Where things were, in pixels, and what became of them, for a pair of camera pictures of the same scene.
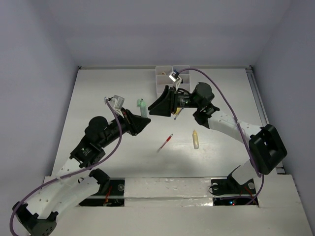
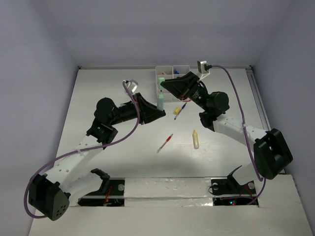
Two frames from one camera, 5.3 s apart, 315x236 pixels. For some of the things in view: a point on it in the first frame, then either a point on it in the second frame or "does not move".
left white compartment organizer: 162,79 does not move
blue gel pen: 178,113 does not move
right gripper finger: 163,109 to 177,87
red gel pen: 165,142 does not move
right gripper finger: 163,96 to 186,80
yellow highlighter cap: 177,110 does not move
